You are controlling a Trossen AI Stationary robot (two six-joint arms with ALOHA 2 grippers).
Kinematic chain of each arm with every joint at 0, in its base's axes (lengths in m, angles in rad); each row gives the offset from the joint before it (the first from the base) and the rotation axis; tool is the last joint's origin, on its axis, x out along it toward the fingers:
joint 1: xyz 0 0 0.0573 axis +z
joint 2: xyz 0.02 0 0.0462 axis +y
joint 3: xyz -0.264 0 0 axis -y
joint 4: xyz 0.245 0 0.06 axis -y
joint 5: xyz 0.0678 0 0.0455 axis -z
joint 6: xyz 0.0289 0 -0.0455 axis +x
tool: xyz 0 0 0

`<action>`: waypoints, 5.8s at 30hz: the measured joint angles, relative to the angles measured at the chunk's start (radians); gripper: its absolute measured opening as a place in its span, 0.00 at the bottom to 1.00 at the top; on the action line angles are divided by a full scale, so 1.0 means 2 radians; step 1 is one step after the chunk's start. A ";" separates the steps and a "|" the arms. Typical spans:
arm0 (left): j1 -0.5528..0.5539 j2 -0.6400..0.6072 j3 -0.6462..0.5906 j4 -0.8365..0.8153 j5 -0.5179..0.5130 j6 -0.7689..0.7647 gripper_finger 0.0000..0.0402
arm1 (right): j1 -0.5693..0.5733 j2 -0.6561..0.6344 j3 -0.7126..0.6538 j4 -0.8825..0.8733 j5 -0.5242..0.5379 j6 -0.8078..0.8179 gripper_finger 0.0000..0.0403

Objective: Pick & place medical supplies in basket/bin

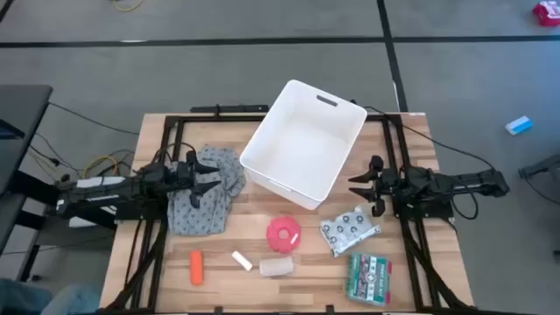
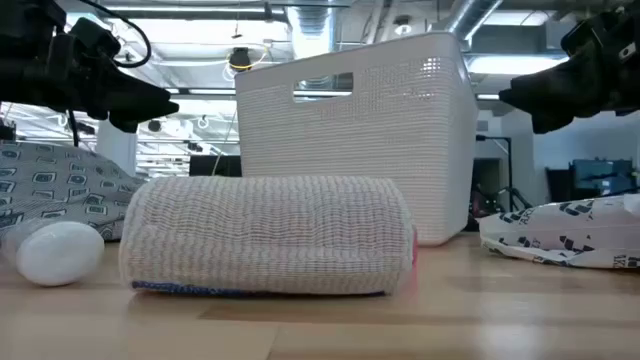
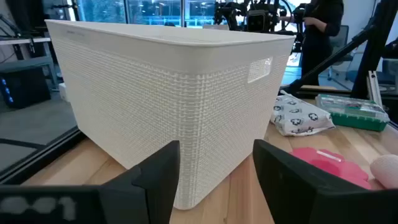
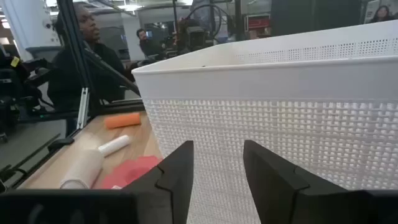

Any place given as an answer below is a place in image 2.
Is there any black tripod stand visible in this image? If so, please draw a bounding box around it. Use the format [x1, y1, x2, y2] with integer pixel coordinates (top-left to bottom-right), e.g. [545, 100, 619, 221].
[474, 133, 534, 214]

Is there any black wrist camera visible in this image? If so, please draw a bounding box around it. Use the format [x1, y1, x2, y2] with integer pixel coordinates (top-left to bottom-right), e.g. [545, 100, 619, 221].
[560, 18, 604, 57]
[68, 17, 122, 59]

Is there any corrugated silver duct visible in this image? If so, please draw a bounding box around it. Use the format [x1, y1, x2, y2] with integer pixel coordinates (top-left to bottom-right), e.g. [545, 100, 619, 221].
[287, 0, 334, 60]

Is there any white plastic tube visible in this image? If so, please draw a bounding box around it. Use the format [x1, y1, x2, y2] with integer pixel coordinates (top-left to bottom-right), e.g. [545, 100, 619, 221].
[1, 218, 106, 288]

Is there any dark background monitor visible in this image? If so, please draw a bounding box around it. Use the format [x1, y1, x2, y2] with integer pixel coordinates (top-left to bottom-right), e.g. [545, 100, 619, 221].
[571, 158, 637, 197]

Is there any silver ventilation duct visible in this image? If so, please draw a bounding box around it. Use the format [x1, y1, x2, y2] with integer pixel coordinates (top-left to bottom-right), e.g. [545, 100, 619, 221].
[434, 0, 504, 41]

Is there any grey patterned gown cloth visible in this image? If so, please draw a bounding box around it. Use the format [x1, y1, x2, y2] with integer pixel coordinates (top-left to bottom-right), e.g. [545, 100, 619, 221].
[0, 141, 149, 242]

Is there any round ceiling fixture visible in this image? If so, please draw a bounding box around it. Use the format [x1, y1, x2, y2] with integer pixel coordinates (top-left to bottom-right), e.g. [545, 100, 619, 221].
[392, 14, 414, 36]

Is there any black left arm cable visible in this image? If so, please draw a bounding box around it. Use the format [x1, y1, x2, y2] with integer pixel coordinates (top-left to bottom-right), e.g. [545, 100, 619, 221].
[79, 0, 152, 70]

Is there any beige elastic bandage roll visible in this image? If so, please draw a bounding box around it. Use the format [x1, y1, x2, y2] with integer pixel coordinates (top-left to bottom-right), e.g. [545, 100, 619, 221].
[118, 174, 419, 297]

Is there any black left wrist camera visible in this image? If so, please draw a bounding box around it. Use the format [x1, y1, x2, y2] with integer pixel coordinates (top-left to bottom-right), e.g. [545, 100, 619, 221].
[68, 17, 122, 59]

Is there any white plastic mesh basket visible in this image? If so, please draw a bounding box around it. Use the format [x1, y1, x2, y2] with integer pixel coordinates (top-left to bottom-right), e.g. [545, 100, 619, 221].
[233, 31, 480, 247]

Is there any white printed supply packet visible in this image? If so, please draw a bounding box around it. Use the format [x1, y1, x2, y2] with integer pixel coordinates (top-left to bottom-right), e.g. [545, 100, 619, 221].
[477, 193, 640, 270]

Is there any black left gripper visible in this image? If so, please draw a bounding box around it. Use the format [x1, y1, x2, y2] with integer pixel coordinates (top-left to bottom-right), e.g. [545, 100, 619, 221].
[0, 29, 180, 134]

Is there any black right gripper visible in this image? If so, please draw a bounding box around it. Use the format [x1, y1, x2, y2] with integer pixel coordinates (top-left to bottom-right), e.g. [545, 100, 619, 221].
[498, 34, 640, 135]

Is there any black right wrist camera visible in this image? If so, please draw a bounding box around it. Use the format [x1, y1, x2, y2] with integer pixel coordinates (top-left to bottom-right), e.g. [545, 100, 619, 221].
[560, 18, 604, 57]

